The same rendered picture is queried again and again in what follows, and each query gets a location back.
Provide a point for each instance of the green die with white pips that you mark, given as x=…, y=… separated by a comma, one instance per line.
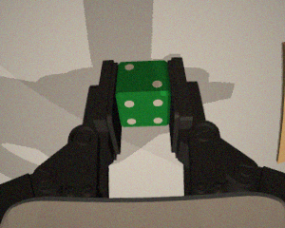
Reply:
x=143, y=93

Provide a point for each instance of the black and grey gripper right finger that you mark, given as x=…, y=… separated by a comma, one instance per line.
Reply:
x=215, y=165

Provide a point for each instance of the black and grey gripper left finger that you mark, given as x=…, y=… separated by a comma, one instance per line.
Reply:
x=82, y=164

